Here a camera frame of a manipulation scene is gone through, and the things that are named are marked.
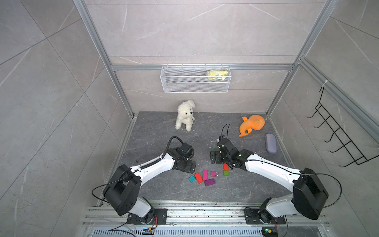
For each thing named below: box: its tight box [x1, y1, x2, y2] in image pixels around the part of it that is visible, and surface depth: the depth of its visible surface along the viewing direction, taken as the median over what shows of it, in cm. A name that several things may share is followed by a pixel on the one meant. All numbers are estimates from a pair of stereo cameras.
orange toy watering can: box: [238, 114, 266, 137], surface depth 109 cm
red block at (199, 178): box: [194, 172, 204, 184], surface depth 88 cm
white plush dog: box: [175, 100, 196, 132], surface depth 100 cm
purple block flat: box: [204, 178, 216, 187], surface depth 87 cm
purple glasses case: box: [265, 133, 277, 154], surface depth 102 cm
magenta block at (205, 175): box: [202, 169, 209, 181], surface depth 89 cm
